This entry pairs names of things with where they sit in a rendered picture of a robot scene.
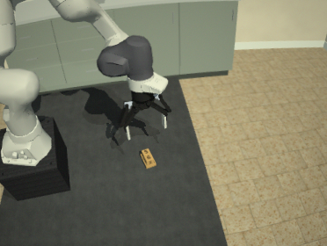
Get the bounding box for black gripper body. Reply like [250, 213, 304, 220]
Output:
[131, 90, 155, 111]

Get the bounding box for yellow cube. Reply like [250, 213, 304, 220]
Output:
[144, 154, 154, 165]
[142, 148, 151, 158]

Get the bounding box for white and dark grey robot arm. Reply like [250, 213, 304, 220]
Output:
[0, 0, 168, 166]

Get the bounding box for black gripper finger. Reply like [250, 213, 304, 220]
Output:
[118, 101, 143, 140]
[146, 94, 171, 128]

